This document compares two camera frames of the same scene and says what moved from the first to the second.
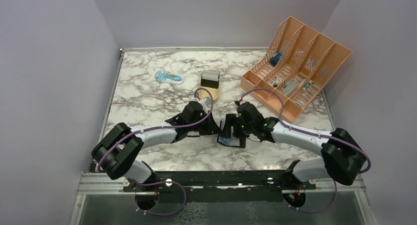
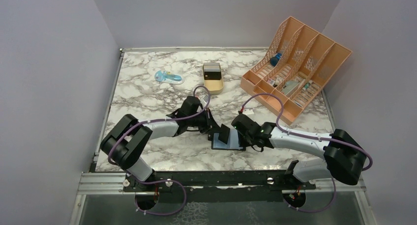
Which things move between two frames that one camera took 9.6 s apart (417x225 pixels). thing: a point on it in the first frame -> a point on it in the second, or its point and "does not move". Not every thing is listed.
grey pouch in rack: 289,86 does not move
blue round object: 274,60 does not move
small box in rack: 271,81 does not move
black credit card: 209,83 -> 212,75
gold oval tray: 214,91 -> 213,86
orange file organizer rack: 294,70 does not move
